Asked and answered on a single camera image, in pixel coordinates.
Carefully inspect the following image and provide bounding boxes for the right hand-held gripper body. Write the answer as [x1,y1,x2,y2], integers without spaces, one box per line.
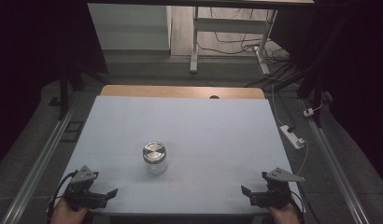
[249,167,306,210]

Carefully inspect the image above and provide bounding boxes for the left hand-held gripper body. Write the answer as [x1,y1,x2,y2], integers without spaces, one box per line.
[63,165,108,210]

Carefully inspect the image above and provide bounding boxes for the clear glass jar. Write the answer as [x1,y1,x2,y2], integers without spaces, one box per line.
[145,158,169,177]

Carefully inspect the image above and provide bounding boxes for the black curtain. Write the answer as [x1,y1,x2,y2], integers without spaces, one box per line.
[0,0,109,171]
[270,0,383,188]

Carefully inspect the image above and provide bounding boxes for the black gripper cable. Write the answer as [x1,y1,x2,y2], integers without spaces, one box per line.
[47,170,79,220]
[288,189,306,224]

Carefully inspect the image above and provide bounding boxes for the black floor cables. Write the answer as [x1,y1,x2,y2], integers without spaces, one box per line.
[197,7,298,130]

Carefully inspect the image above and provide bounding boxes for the black metal stand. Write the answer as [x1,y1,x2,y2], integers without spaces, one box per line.
[58,60,109,121]
[273,59,329,129]

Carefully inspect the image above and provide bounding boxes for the aluminium floor rail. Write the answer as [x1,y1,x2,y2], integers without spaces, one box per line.
[0,101,79,224]
[300,98,372,224]

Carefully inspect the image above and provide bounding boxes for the white table cover sheet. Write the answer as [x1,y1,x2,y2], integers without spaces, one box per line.
[57,95,301,217]

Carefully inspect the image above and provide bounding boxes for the thin white cable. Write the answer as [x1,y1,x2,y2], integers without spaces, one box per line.
[271,83,324,175]

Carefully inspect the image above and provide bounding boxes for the white desk frame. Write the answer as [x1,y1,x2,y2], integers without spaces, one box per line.
[190,6,278,76]

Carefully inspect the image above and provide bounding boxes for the person's right hand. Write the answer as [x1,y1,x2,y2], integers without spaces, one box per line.
[267,203,301,224]

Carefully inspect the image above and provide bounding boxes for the white power strip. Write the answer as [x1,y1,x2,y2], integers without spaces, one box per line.
[279,124,306,150]

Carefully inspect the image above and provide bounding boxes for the person's left hand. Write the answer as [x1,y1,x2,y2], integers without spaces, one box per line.
[50,199,89,224]

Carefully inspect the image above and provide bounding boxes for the black floor plate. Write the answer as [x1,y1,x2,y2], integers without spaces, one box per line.
[60,120,85,144]

